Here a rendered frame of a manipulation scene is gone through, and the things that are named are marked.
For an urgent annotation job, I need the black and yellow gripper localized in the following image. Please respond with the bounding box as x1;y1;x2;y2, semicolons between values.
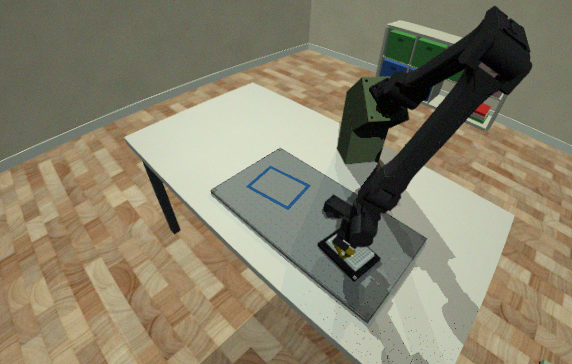
332;230;357;259

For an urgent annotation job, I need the white well plate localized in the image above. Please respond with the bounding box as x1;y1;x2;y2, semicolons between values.
326;234;375;272

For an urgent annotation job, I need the blue tape outline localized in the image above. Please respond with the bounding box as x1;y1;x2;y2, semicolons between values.
246;166;311;210

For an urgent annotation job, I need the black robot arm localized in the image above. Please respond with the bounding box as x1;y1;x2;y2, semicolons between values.
323;6;532;247

